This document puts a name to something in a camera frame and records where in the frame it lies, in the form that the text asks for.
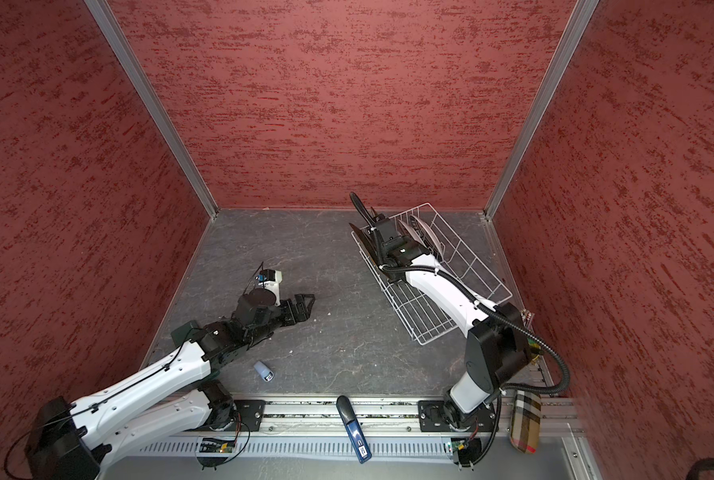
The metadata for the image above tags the floral square ceramic plate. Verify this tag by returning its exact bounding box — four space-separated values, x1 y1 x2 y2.
367 215 387 267

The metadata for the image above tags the dark brown square plate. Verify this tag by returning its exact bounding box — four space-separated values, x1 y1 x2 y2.
349 223 391 282

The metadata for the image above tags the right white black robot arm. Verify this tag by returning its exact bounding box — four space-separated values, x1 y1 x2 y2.
367 217 533 429

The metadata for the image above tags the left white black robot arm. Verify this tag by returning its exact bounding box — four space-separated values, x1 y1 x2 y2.
24 288 316 479

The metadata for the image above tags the round patterned plate middle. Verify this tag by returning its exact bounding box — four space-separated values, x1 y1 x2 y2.
399 215 437 253

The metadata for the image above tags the round patterned plate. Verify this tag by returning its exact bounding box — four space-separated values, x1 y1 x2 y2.
399 215 437 253
413 216 444 260

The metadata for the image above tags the round patterned plate back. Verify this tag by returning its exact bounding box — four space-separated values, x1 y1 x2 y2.
413 216 444 260

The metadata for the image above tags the small light blue object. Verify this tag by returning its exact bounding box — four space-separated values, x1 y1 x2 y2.
254 361 275 382

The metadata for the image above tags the dark green block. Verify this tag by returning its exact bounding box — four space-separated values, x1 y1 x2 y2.
170 320 201 348

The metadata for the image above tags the blue black handheld tool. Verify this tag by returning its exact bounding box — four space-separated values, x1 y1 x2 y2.
336 395 372 464

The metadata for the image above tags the left small circuit board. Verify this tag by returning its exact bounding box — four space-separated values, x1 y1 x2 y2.
198 437 237 455

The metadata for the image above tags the small circuit board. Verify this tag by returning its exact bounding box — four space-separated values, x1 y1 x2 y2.
447 438 483 468
198 437 237 455

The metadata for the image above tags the yellow pen cup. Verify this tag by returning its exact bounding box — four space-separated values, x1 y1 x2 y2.
529 341 543 365

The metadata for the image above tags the right small circuit board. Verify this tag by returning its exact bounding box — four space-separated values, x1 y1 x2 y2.
447 438 483 468

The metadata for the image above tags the plaid pouch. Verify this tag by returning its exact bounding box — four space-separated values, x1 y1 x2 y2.
510 390 542 454

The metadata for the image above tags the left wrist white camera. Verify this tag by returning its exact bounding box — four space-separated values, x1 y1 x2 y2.
256 268 282 306

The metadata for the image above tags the white wire dish rack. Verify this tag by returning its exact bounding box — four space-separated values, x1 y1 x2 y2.
350 193 512 345

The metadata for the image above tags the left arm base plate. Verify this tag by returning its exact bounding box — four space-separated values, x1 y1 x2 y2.
194 399 267 433

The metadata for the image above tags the aluminium front rail frame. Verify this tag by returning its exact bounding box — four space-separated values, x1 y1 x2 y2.
71 392 604 480

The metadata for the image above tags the black corrugated cable conduit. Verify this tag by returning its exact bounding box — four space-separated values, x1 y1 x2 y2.
349 191 572 396

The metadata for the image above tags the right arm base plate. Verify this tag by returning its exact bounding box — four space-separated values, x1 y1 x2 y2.
417 400 497 433

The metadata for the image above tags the right aluminium corner post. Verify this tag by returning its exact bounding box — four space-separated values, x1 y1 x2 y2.
484 0 599 222

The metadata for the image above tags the aluminium corner post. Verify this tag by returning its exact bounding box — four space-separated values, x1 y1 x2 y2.
84 0 220 221
484 0 599 222

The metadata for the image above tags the left aluminium corner post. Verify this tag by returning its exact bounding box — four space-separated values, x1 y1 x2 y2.
84 0 220 221

